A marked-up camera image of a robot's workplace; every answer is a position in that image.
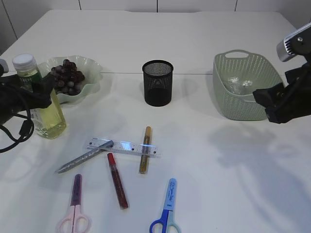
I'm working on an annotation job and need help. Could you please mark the gold glitter pen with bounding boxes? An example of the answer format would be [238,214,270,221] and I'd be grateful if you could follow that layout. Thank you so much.
[139,126,152,174]

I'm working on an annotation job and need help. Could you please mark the clear plastic ruler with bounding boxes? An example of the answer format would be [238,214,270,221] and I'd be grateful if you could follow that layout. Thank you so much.
[85,138,161,158]

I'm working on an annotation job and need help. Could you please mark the yellow tea plastic bottle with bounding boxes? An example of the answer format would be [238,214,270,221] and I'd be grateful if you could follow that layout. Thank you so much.
[12,53,67,139]

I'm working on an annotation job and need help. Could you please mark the green plastic woven basket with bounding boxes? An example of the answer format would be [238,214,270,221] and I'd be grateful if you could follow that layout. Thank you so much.
[213,50,282,121]

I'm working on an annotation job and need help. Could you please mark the clear plastic sheet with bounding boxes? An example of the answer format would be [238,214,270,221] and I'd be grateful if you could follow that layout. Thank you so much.
[225,76,254,95]

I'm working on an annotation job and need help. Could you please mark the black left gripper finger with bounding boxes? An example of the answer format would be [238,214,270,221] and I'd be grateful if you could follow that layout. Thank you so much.
[21,74,54,109]

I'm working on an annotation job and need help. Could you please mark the right black blue robot arm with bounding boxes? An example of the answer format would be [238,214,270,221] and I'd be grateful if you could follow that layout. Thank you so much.
[253,24,311,124]

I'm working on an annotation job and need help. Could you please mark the pink purple capped scissors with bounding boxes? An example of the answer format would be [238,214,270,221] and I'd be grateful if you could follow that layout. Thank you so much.
[56,174,91,233]

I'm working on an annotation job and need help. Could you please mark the green wavy glass plate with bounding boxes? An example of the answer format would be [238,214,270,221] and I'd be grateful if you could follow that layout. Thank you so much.
[38,55,103,104]

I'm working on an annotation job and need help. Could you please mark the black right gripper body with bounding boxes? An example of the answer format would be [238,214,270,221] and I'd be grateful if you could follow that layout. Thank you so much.
[253,63,311,124]

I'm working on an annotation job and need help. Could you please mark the black mesh pen holder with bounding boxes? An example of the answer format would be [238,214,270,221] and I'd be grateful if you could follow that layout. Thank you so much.
[142,60,173,107]

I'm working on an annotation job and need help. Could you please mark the red glitter pen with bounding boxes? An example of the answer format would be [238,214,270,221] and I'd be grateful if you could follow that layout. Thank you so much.
[107,152,128,209]

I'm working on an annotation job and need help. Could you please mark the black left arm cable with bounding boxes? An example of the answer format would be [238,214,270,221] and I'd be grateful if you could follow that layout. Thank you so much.
[0,82,35,153]

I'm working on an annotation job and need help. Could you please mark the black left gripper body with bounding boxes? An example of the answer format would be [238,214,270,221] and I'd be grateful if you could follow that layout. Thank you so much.
[0,74,32,125]

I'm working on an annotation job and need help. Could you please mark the blue capped scissors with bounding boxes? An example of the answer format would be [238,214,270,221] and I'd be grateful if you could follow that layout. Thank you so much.
[149,178,181,233]

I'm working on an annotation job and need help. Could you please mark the silver glitter pen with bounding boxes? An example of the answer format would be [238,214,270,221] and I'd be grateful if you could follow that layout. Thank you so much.
[55,140,114,174]

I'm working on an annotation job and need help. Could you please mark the dark purple grape bunch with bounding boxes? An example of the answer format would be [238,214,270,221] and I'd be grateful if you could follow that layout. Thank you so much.
[50,59,85,96]

